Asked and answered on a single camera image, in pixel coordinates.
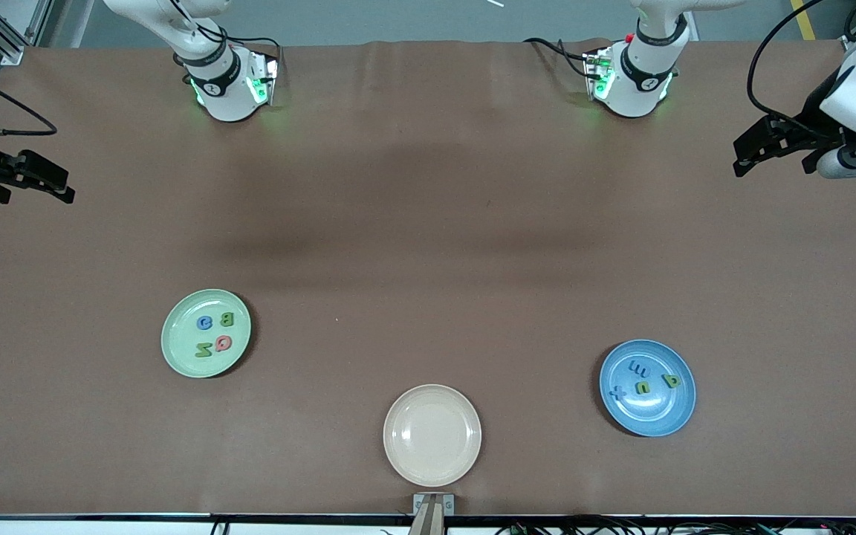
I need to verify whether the yellow floor tape strip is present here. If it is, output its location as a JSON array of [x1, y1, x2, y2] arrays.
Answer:
[[791, 0, 817, 40]]

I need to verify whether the light green plate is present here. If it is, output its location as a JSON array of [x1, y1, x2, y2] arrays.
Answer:
[[161, 289, 252, 379]]

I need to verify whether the blue plate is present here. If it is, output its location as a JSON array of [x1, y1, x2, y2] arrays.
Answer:
[[599, 340, 696, 437]]

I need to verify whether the brown table cover sheet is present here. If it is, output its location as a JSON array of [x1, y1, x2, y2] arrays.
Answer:
[[0, 39, 856, 517]]

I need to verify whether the beige plate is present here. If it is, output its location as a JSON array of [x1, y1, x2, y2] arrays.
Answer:
[[383, 384, 482, 487]]

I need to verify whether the black left arm base cable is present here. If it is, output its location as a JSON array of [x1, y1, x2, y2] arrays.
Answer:
[[523, 37, 594, 79]]

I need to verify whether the black arm base cable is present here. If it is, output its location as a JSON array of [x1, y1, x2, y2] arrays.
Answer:
[[523, 37, 594, 79], [220, 30, 282, 60]]

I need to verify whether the black right arm base cable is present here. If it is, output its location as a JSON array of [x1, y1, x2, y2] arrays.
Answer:
[[220, 30, 282, 60]]

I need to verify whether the white table edge rail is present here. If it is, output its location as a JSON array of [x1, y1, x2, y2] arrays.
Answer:
[[0, 514, 856, 535]]

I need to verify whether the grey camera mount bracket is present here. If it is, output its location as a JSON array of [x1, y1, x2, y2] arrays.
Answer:
[[409, 493, 455, 535]]

